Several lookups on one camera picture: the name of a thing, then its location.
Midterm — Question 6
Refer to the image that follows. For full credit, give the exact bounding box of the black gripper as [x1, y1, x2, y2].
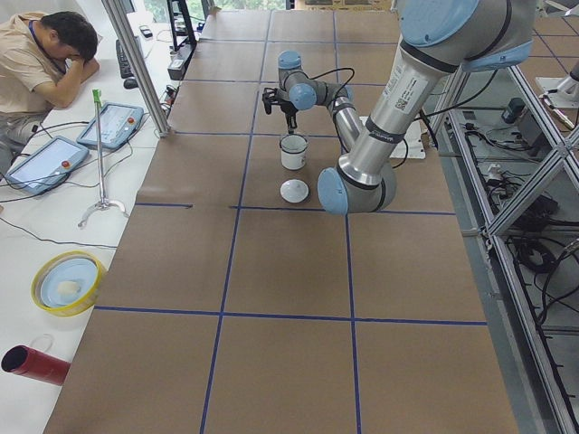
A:
[270, 89, 297, 133]

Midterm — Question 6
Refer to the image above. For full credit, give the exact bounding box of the clear plastic funnel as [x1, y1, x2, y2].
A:
[280, 131, 308, 145]

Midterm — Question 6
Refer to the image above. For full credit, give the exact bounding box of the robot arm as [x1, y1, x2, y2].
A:
[262, 0, 536, 215]

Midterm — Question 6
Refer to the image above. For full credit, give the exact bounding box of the white enamel mug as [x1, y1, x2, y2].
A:
[279, 141, 308, 171]

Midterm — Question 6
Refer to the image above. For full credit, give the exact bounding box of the white mug lid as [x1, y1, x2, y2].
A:
[280, 179, 309, 203]

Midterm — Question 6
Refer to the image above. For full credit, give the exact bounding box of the black computer mouse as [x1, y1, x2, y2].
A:
[123, 78, 138, 90]

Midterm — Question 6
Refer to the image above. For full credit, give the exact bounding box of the black keyboard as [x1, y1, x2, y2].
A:
[115, 40, 133, 79]

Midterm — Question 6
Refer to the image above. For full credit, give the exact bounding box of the far teach pendant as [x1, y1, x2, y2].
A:
[76, 102, 144, 151]

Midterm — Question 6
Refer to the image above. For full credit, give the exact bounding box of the teach pendant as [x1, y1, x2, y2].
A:
[5, 136, 89, 194]
[76, 102, 144, 151]

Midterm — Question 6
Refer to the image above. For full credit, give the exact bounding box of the reacher grabber tool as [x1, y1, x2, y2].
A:
[78, 89, 128, 229]

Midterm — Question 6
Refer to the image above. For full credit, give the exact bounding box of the near teach pendant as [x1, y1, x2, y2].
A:
[5, 136, 89, 194]

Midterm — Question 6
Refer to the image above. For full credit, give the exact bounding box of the seated man beige shirt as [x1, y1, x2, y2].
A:
[1, 11, 100, 175]

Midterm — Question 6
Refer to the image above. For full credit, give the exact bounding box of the yellow tape roll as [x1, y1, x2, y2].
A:
[31, 250, 107, 317]

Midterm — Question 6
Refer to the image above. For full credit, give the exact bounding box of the blue plate in roll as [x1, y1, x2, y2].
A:
[40, 258, 99, 308]

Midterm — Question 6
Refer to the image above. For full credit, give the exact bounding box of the red cylinder tube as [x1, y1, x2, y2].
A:
[1, 345, 71, 386]

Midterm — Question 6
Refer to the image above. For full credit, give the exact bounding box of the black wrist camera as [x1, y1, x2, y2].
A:
[261, 88, 276, 115]

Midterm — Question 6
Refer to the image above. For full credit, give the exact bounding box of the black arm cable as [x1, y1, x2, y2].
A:
[301, 67, 356, 91]

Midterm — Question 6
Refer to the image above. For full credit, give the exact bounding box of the aluminium frame post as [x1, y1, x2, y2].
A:
[101, 0, 171, 137]

